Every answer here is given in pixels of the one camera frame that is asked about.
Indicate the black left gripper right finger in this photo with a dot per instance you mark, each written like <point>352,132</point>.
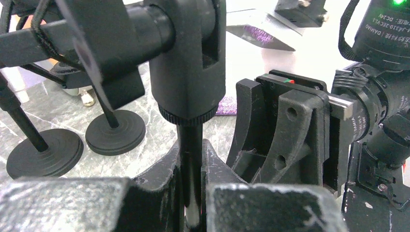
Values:
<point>232,205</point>

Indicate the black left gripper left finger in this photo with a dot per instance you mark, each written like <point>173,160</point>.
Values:
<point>149,202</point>

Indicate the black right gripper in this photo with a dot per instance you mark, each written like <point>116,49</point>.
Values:
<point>310,140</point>

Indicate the black round-base mic stand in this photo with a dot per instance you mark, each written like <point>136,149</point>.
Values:
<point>48,153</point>
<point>111,133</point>

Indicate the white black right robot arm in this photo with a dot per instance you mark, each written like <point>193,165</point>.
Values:
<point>353,140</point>

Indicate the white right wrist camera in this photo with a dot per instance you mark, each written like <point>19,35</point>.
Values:
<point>274,24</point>

